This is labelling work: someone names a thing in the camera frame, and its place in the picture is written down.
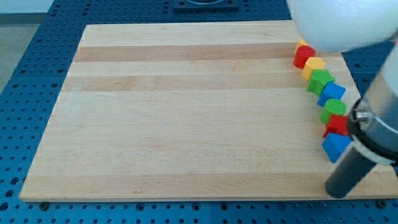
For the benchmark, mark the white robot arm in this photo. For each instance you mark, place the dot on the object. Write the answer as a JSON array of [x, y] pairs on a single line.
[[340, 26]]

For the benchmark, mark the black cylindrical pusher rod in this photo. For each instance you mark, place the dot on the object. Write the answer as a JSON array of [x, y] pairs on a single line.
[[356, 163]]

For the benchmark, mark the blue cube block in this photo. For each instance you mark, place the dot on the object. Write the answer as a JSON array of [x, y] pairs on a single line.
[[331, 91]]

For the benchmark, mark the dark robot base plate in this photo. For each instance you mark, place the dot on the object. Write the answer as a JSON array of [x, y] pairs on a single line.
[[204, 5]]

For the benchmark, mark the yellow block behind red cylinder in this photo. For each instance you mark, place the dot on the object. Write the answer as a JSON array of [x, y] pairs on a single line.
[[300, 43]]

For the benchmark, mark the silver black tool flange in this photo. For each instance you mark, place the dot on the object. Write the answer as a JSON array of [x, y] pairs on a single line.
[[372, 122]]

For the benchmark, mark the blue triangle block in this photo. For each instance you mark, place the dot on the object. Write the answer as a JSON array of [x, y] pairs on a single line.
[[334, 145]]

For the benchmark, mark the green star block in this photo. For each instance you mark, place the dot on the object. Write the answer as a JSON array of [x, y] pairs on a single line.
[[319, 80]]

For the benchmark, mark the green circle block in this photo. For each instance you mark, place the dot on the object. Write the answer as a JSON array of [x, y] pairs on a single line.
[[332, 106]]

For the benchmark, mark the yellow hexagon block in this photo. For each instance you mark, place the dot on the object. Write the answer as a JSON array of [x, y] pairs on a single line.
[[313, 63]]

